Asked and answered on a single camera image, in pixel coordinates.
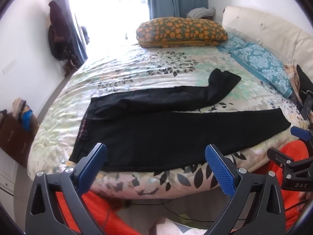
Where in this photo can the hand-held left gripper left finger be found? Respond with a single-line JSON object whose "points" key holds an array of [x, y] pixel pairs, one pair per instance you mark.
{"points": [[94, 166]]}

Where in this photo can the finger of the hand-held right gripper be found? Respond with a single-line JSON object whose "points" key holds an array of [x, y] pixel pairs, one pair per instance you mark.
{"points": [[298, 173], [302, 134]]}

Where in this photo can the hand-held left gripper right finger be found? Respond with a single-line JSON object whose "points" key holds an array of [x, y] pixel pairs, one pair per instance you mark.
{"points": [[220, 171]]}

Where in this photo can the black pants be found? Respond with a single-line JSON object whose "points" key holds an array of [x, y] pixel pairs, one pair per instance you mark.
{"points": [[159, 139]]}

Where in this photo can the black phone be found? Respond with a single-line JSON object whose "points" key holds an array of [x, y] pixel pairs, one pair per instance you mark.
{"points": [[307, 107]]}

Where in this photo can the black cloth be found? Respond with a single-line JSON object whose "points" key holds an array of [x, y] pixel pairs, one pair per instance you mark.
{"points": [[305, 80]]}

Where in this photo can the beige patterned cloth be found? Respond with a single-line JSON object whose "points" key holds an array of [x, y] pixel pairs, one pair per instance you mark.
{"points": [[292, 78]]}

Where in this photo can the teal patterned pillow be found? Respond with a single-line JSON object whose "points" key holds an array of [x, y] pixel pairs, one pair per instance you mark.
{"points": [[261, 63]]}

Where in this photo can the blue cloth item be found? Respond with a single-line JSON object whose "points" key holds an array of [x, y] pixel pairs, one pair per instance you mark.
{"points": [[27, 120]]}

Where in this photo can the brown wooden cabinet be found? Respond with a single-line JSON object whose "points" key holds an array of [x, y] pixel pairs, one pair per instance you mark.
{"points": [[14, 137]]}

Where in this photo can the white drawer unit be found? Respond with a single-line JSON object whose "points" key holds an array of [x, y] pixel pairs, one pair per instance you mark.
{"points": [[7, 173]]}

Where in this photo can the beige cloth pile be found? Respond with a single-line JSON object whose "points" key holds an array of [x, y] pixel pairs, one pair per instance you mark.
{"points": [[18, 105]]}

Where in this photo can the brown boots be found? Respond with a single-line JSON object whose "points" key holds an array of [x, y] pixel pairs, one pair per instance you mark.
{"points": [[69, 67]]}

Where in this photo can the bed with floral duvet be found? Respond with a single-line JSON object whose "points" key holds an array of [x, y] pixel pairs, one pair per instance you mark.
{"points": [[146, 68]]}

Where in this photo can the cream padded headboard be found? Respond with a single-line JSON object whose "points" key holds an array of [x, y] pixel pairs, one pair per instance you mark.
{"points": [[269, 27]]}

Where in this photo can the light blue patterned pillow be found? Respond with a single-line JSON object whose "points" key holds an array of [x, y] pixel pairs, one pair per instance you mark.
{"points": [[231, 44]]}

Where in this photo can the dark grey curtain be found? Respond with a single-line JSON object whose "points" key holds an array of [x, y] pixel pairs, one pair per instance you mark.
{"points": [[73, 29]]}

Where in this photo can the hanging dark clothes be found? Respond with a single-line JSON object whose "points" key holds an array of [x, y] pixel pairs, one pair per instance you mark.
{"points": [[57, 29]]}

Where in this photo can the orange floral pillow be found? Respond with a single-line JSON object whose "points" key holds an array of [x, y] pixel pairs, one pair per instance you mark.
{"points": [[181, 30]]}

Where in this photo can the glass balcony door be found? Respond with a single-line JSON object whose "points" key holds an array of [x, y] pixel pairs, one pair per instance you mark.
{"points": [[107, 12]]}

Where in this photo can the grey knitted cloth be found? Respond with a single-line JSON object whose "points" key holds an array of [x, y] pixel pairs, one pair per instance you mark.
{"points": [[200, 12]]}

